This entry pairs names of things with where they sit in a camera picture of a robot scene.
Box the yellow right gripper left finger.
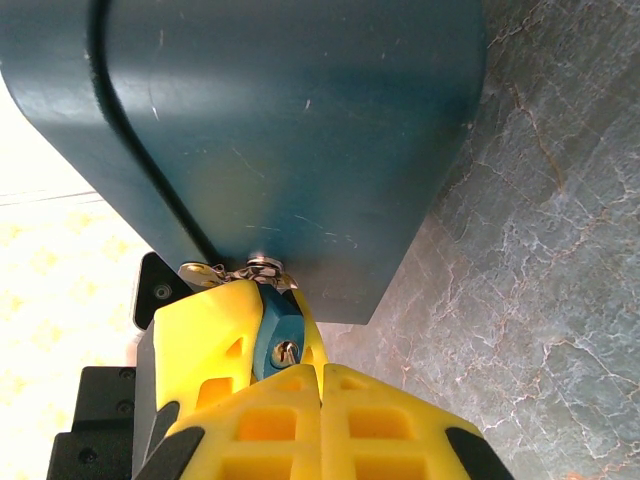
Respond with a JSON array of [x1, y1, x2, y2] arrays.
[[130, 363, 322, 480]]

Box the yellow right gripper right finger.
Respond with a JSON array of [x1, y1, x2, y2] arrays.
[[321, 363, 517, 480]]

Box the silver key ring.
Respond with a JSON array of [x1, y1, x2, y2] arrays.
[[214, 264, 300, 295]]

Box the blue padlock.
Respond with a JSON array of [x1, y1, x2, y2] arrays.
[[251, 285, 306, 385]]

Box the silver box hasp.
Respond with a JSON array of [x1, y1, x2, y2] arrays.
[[247, 251, 289, 274]]

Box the teal starry night print box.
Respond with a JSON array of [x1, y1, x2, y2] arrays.
[[0, 0, 489, 326]]

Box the spare silver key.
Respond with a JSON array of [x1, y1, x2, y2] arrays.
[[177, 260, 225, 290]]

